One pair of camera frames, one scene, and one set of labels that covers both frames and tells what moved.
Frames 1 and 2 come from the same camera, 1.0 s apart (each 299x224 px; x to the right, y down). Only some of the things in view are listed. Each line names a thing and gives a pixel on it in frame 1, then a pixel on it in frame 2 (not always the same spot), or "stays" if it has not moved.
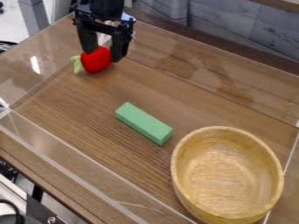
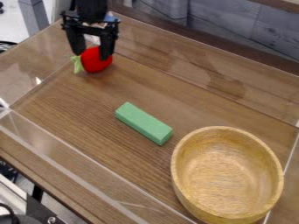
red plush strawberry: [95, 61] stays
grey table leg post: [33, 13] stays
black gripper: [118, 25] → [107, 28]
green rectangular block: [144, 124] stays
